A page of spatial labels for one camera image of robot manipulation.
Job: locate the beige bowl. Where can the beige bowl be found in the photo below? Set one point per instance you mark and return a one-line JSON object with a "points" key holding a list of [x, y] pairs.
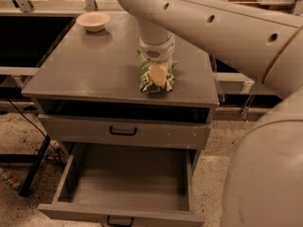
{"points": [[93, 21]]}

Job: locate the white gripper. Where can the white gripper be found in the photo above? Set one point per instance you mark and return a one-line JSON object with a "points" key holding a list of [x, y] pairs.
{"points": [[156, 53]]}

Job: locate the black table leg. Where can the black table leg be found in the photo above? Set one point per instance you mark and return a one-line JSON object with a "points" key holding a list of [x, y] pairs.
{"points": [[25, 189]]}

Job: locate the open grey middle drawer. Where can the open grey middle drawer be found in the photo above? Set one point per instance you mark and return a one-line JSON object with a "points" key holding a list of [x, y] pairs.
{"points": [[151, 185]]}

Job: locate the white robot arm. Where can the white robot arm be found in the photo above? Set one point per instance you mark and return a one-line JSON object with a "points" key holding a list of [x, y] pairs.
{"points": [[264, 182]]}

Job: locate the small red floor debris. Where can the small red floor debris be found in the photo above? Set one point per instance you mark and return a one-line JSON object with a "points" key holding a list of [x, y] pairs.
{"points": [[12, 182]]}

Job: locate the black drawer handle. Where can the black drawer handle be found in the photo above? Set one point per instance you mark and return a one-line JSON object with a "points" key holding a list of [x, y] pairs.
{"points": [[123, 132], [112, 221]]}

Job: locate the metal bracket under shelf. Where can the metal bracket under shelf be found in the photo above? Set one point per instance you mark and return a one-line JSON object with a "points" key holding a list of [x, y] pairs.
{"points": [[245, 90]]}

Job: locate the closed grey top drawer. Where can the closed grey top drawer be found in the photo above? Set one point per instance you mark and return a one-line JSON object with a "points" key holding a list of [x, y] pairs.
{"points": [[159, 134]]}

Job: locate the black top drawer handle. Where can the black top drawer handle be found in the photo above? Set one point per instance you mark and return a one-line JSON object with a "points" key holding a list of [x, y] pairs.
{"points": [[123, 132]]}

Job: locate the grey drawer cabinet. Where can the grey drawer cabinet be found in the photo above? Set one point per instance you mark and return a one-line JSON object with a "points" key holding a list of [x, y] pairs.
{"points": [[97, 75]]}

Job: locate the green jalapeno chip bag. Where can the green jalapeno chip bag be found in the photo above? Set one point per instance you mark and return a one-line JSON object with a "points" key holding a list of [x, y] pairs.
{"points": [[146, 84]]}

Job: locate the black middle drawer handle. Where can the black middle drawer handle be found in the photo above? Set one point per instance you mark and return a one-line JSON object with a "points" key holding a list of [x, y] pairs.
{"points": [[112, 221]]}

